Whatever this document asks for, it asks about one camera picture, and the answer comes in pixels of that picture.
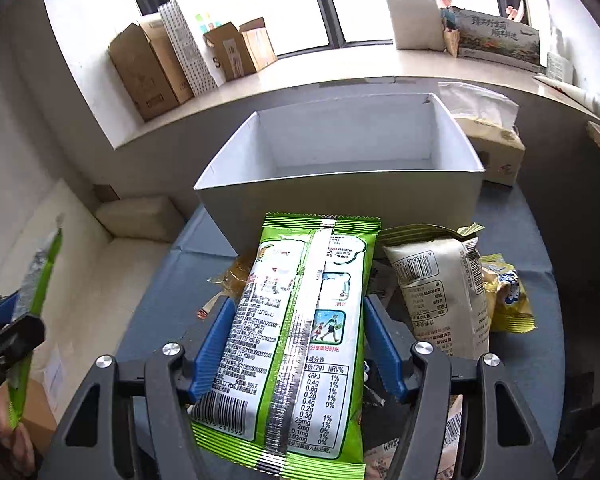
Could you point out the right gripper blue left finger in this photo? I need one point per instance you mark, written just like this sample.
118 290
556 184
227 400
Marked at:
206 340

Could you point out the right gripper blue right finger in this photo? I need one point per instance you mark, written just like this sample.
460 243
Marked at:
387 359

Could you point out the green white snack pack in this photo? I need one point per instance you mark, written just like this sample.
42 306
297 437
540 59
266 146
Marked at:
286 398

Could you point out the left hand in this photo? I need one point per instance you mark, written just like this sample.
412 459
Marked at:
16 439

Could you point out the cream sofa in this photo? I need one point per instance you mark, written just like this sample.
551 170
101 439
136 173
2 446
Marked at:
106 262

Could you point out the yellow blue snack packet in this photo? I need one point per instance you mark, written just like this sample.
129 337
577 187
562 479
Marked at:
509 307

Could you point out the blue grey table cloth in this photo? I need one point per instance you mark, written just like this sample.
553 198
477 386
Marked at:
535 361

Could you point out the white cardboard storage box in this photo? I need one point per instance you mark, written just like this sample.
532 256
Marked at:
400 157

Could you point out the tissue box with tissue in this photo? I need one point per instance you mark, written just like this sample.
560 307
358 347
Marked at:
488 120

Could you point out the dotted white paper bag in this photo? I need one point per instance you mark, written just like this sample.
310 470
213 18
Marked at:
187 22

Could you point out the small open cardboard box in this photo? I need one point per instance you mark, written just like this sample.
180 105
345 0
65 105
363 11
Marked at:
241 51

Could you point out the large brown cardboard box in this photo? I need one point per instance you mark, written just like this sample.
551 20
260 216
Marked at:
148 67

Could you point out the printed landscape carton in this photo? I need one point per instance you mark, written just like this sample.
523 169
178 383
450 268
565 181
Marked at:
499 40

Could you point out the white foam box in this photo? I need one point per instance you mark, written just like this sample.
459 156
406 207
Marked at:
416 25

